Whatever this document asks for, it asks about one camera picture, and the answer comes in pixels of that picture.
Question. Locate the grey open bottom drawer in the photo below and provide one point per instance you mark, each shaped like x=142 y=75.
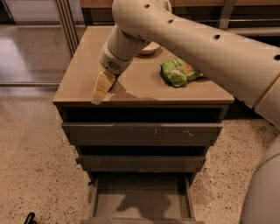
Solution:
x=141 y=198

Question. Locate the grey top drawer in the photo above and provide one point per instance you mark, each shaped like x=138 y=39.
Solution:
x=142 y=134

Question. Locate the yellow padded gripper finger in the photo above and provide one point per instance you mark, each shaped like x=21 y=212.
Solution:
x=105 y=81

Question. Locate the grey drawer cabinet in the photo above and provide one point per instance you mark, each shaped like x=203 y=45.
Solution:
x=139 y=96

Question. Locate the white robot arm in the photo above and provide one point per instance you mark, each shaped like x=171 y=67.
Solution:
x=249 y=70

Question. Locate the metal shelf frame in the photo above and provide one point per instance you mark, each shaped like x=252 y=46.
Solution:
x=34 y=51

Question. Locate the grey middle drawer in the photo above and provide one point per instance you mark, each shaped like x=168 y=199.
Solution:
x=96 y=163

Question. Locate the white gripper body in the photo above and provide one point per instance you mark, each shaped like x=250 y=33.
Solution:
x=110 y=63

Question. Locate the black object on floor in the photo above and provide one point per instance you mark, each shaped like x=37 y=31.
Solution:
x=30 y=219

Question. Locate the white bowl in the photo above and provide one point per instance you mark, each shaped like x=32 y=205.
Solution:
x=149 y=49

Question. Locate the green snack bag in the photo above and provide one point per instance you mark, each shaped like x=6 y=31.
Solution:
x=177 y=73

